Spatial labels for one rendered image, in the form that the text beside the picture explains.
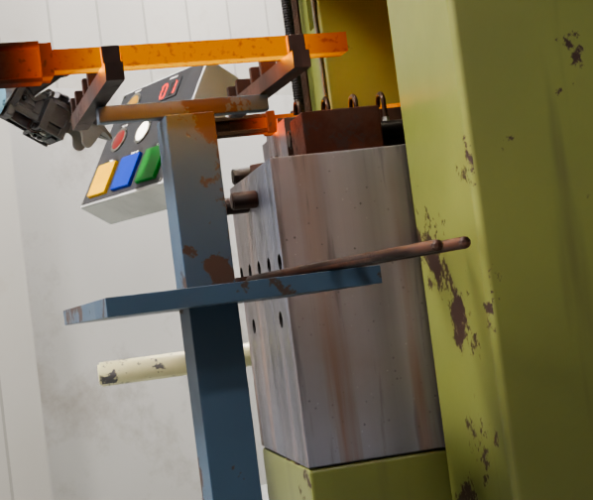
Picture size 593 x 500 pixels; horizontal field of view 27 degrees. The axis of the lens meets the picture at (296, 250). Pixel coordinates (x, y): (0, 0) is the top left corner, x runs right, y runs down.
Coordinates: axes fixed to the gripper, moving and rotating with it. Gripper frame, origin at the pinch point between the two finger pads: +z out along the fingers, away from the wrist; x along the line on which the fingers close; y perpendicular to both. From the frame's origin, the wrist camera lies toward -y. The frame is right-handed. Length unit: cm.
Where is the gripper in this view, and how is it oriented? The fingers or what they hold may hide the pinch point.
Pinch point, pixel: (106, 132)
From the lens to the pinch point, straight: 239.0
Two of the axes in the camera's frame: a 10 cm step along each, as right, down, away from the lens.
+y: -2.9, 9.0, -3.4
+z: 7.5, 4.3, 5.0
